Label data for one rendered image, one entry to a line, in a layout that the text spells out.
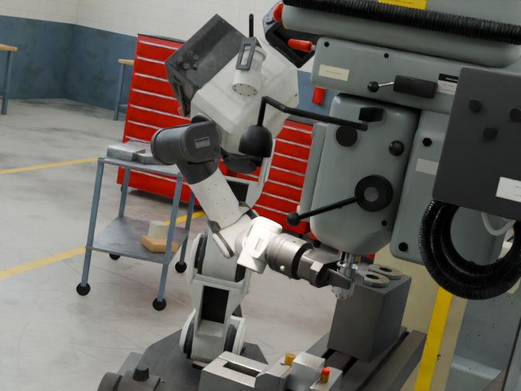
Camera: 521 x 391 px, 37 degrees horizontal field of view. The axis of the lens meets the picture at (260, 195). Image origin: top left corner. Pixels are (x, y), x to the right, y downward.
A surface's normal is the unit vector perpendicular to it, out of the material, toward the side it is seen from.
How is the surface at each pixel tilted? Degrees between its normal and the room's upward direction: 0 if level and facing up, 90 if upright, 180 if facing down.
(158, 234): 90
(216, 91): 59
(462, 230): 90
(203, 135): 73
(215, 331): 28
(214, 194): 89
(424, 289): 90
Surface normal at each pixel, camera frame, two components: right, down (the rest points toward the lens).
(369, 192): -0.40, 0.12
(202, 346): -0.14, 0.42
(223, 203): 0.33, 0.24
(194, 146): 0.66, -0.02
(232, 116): 0.01, -0.33
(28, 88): 0.90, 0.25
